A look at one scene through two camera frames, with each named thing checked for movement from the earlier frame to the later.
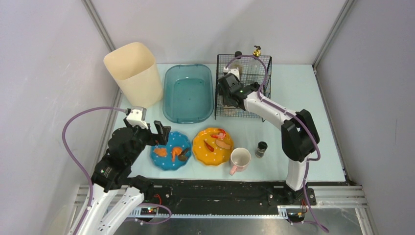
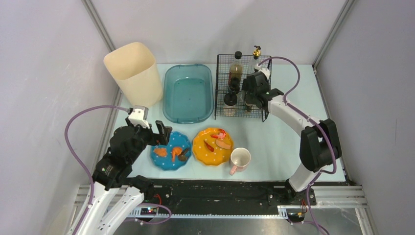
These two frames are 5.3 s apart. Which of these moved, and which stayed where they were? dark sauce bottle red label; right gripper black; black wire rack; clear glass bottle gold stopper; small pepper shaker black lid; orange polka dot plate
Moved: small pepper shaker black lid; right gripper black
Stayed: orange polka dot plate; black wire rack; clear glass bottle gold stopper; dark sauce bottle red label
